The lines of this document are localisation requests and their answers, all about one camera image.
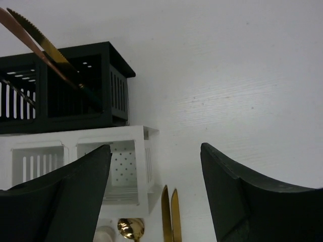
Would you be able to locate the gold knife green handle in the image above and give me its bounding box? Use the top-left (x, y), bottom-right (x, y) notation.
top-left (5, 8), bottom-right (103, 112)
top-left (171, 189), bottom-right (182, 242)
top-left (161, 185), bottom-right (173, 242)

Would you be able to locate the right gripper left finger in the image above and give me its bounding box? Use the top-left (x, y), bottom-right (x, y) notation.
top-left (1, 145), bottom-right (112, 241)

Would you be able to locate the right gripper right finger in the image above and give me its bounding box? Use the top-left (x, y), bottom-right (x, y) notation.
top-left (200, 143), bottom-right (322, 241)

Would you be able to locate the white utensil container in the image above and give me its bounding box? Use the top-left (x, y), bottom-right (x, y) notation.
top-left (1, 126), bottom-right (160, 218)

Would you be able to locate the rose gold knife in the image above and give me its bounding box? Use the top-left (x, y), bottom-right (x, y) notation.
top-left (1, 8), bottom-right (78, 90)

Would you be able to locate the gold spoon green handle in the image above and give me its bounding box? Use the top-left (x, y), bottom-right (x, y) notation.
top-left (117, 218), bottom-right (145, 241)

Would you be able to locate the black utensil container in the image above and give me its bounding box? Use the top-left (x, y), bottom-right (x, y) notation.
top-left (1, 42), bottom-right (136, 135)

